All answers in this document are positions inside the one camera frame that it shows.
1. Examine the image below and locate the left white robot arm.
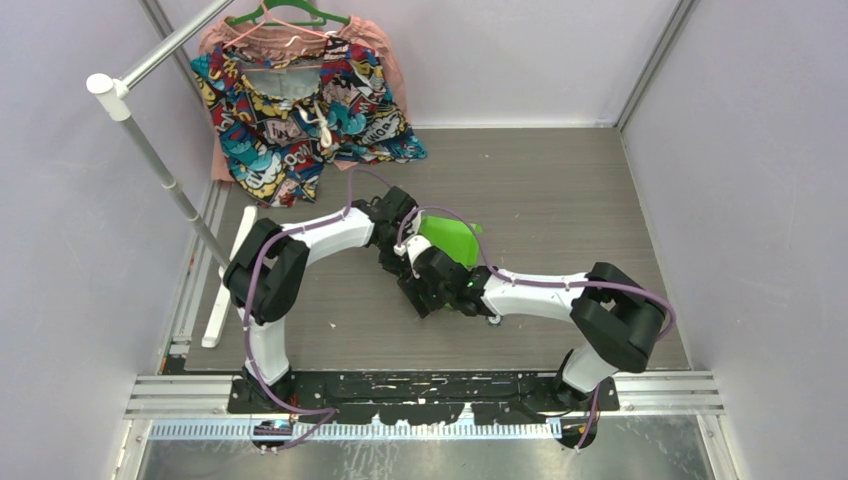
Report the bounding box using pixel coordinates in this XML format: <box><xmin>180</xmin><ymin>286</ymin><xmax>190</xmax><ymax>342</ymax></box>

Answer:
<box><xmin>223</xmin><ymin>187</ymin><xmax>418</xmax><ymax>413</ymax></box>

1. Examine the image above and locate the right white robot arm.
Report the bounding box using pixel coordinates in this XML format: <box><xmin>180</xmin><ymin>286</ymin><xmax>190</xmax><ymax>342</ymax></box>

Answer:
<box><xmin>394</xmin><ymin>235</ymin><xmax>671</xmax><ymax>411</ymax></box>

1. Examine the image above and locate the colorful patterned shirt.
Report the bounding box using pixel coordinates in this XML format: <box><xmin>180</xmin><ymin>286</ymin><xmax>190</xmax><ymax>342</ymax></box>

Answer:
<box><xmin>190</xmin><ymin>17</ymin><xmax>427</xmax><ymax>207</ymax></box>

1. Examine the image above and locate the green clothes hanger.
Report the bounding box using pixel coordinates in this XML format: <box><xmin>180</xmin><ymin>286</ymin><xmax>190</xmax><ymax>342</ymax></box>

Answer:
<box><xmin>225</xmin><ymin>0</ymin><xmax>353</xmax><ymax>28</ymax></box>

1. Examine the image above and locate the metal clothes rack pole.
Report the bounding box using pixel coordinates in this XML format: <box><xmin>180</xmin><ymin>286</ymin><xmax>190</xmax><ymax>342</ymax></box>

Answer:
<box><xmin>86</xmin><ymin>0</ymin><xmax>232</xmax><ymax>267</ymax></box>

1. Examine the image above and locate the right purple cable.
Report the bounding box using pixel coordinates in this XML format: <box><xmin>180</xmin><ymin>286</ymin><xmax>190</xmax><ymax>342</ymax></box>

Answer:
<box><xmin>395</xmin><ymin>205</ymin><xmax>680</xmax><ymax>452</ymax></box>

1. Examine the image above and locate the purple cable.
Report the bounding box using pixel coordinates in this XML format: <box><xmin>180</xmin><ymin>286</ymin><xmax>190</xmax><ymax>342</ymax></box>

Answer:
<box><xmin>238</xmin><ymin>163</ymin><xmax>399</xmax><ymax>445</ymax></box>
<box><xmin>395</xmin><ymin>205</ymin><xmax>680</xmax><ymax>452</ymax></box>

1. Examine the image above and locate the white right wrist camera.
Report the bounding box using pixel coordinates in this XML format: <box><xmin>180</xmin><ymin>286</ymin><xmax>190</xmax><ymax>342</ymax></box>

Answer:
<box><xmin>394</xmin><ymin>235</ymin><xmax>432</xmax><ymax>265</ymax></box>

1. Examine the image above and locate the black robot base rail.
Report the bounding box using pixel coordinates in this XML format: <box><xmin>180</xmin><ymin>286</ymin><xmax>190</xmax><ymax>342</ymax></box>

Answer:
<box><xmin>225</xmin><ymin>357</ymin><xmax>624</xmax><ymax>426</ymax></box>

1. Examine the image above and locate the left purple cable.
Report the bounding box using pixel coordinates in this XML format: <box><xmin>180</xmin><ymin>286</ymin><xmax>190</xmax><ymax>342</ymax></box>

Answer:
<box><xmin>238</xmin><ymin>163</ymin><xmax>399</xmax><ymax>445</ymax></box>

